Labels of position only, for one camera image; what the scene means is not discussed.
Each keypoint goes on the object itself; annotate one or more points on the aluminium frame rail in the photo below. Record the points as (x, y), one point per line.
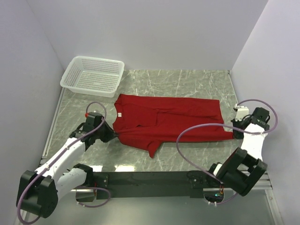
(53, 119)

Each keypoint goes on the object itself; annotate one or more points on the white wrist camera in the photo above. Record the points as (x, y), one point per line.
(92, 114)
(241, 112)

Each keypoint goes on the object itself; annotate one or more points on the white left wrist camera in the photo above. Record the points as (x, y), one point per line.
(92, 114)

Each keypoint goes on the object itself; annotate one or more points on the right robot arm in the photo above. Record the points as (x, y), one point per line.
(242, 170)

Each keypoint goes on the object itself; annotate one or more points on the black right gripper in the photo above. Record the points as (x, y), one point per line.
(237, 136)

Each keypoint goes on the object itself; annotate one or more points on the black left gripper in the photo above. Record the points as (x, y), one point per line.
(110, 133)

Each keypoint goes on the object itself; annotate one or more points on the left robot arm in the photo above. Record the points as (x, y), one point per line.
(40, 190)

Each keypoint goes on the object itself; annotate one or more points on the black base beam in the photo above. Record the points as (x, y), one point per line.
(155, 184)

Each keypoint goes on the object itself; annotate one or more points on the white plastic basket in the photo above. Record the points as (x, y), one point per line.
(93, 76)

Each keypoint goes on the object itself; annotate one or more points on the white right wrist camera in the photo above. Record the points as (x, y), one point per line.
(241, 112)

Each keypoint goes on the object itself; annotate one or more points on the red t shirt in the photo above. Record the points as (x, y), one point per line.
(147, 122)

